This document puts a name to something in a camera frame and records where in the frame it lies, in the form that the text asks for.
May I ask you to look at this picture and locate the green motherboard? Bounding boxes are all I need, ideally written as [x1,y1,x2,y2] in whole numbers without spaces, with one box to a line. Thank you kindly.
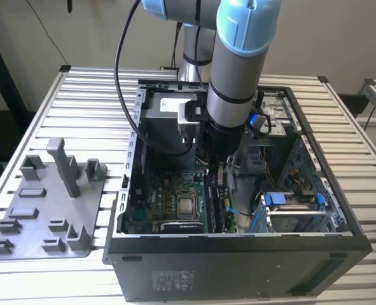
[123,168,236,234]

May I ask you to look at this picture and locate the black PC case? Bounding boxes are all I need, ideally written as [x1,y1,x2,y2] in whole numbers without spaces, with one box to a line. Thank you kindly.
[102,78,373,302]

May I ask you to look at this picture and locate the grey metal drive cage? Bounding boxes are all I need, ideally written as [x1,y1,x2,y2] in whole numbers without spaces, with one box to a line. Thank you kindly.
[228,90,300,175]

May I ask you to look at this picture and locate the black graphics card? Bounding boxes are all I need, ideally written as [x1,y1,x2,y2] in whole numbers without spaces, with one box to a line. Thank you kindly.
[160,221,205,234]

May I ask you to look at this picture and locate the blue drive carrier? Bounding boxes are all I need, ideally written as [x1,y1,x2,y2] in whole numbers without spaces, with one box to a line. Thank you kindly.
[247,111,267,130]

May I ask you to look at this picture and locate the grey plastic parts rack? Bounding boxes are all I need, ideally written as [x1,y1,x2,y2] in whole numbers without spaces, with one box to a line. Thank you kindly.
[0,138,109,263]

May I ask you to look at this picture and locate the coloured power wire bundle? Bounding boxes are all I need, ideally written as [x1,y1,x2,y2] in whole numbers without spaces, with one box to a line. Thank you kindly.
[195,151,211,166]

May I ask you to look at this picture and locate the silver CPU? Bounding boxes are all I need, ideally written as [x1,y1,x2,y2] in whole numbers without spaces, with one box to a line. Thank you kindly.
[177,196,197,217]

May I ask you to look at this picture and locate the hard disk in blue carrier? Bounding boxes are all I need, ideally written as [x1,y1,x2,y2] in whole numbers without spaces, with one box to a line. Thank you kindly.
[260,191,327,234]

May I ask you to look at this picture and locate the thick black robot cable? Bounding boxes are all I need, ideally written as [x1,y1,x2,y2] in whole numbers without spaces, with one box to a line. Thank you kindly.
[114,0,197,157]

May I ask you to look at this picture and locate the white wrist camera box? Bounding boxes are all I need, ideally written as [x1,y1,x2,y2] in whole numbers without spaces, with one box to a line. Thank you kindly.
[177,100,207,140]

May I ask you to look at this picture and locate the grey power supply unit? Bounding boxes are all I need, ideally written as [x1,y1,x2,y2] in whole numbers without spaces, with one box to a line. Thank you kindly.
[142,93,207,170]

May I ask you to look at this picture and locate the metal CPU socket cover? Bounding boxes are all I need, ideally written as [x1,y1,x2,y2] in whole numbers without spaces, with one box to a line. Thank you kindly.
[174,189,199,221]

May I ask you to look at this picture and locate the black desk frame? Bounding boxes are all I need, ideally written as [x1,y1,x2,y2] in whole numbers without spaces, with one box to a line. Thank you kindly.
[0,20,36,169]

